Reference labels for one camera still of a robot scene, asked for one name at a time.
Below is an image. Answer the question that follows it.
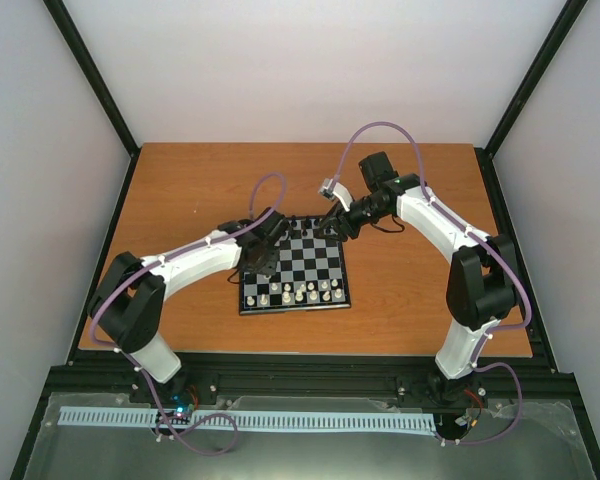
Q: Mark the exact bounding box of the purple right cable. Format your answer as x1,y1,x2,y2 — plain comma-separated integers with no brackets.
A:
332,121,531,446

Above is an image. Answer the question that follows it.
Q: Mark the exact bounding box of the light blue cable duct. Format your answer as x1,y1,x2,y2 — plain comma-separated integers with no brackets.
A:
57,406,436,436

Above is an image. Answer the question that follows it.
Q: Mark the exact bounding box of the black and grey chessboard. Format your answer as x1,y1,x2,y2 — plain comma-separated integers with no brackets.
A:
238,216,352,316

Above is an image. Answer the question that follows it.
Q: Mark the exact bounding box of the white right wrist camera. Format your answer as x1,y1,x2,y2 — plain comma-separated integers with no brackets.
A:
319,178,354,212

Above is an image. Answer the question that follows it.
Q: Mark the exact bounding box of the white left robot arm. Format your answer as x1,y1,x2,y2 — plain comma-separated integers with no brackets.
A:
87,209,289,403

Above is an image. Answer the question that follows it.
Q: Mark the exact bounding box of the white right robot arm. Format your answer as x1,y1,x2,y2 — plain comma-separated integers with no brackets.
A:
319,152,529,390

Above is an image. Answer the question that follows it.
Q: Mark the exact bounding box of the black aluminium frame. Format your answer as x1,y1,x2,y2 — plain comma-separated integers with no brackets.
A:
11,1,600,479

